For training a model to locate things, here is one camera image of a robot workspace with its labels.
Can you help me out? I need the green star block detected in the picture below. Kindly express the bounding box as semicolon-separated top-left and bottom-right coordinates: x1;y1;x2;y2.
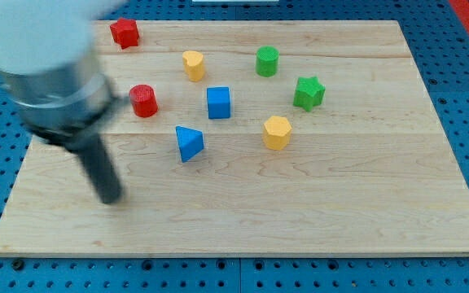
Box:
293;77;326;112

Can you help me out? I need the yellow heart block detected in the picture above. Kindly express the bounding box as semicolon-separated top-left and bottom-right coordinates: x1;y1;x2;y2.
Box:
182;50;205;82

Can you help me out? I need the blue triangular prism block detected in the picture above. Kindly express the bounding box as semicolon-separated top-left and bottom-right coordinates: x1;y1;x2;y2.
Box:
176;126;204;163

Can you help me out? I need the light wooden board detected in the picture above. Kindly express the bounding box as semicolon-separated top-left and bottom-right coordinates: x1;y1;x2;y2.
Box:
0;20;469;258

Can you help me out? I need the blue cube block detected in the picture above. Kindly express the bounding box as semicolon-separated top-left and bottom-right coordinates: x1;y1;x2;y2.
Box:
206;86;231;120

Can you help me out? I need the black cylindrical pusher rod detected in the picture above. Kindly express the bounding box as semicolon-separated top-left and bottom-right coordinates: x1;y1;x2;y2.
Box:
66;133;123;204

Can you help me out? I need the red cylinder block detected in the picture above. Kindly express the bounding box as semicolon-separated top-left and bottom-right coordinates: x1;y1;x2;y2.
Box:
129;84;159;118

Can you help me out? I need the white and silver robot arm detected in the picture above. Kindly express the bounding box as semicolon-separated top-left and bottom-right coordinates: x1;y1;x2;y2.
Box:
0;0;125;204

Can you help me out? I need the yellow hexagon block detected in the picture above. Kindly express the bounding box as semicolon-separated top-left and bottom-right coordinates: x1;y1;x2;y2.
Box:
262;116;292;151

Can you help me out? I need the red star block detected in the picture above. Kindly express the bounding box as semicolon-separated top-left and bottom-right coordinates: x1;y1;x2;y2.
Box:
110;18;140;50

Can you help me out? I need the green cylinder block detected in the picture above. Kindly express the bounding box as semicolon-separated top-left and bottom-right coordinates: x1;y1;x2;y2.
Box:
255;46;279;77

